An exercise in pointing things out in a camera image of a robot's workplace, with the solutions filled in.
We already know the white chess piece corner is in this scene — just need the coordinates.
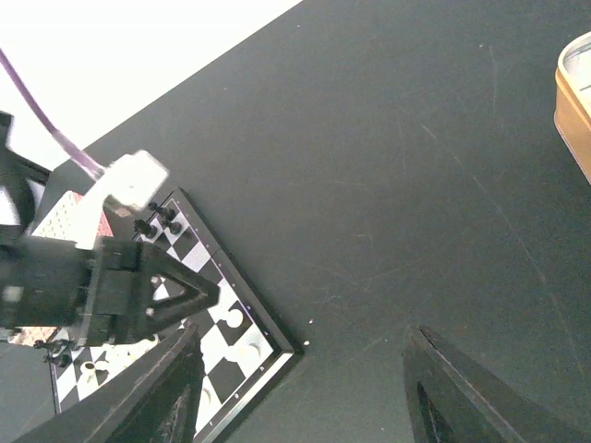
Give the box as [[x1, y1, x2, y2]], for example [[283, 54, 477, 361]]
[[223, 308, 245, 329]]

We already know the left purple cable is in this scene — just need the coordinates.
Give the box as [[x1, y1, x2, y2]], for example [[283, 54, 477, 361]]
[[0, 45, 110, 179]]

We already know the black chess pieces row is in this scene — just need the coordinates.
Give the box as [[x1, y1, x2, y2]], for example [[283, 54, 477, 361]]
[[133, 202, 183, 239]]

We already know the gold metal tin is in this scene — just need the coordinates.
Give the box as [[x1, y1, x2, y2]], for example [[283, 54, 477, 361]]
[[554, 32, 590, 182]]

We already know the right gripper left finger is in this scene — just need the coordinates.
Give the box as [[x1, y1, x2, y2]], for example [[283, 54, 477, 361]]
[[17, 326, 204, 442]]

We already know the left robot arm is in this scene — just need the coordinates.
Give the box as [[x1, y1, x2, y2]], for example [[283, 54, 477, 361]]
[[1, 114, 220, 347]]

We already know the pink metal tin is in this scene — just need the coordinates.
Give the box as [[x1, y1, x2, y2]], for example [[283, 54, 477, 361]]
[[1, 191, 90, 347]]

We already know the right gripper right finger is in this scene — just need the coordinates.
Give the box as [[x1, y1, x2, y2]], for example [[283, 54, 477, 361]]
[[403, 326, 549, 442]]

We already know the pile of white chess pieces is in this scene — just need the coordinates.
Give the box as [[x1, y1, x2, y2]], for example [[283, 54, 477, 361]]
[[78, 335, 160, 386]]

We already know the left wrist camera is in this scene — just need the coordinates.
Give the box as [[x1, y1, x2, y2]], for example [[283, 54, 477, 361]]
[[73, 150, 169, 250]]

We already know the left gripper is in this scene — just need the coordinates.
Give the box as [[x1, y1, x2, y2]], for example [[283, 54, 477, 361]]
[[1, 236, 220, 347]]

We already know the black white chessboard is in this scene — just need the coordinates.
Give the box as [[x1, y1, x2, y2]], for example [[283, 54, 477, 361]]
[[50, 186, 301, 442]]

